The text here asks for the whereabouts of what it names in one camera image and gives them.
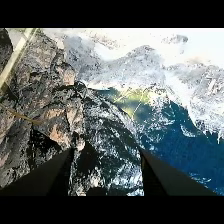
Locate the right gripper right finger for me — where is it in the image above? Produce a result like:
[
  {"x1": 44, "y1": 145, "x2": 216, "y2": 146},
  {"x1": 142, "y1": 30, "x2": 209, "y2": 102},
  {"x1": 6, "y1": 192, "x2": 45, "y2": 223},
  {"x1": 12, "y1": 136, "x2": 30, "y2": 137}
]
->
[{"x1": 138, "y1": 147, "x2": 218, "y2": 197}]

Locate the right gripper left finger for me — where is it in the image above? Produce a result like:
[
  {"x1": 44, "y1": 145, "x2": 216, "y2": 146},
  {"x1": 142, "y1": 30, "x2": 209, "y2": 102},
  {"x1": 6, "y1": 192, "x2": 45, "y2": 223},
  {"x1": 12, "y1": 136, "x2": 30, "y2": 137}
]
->
[{"x1": 0, "y1": 148, "x2": 75, "y2": 197}]

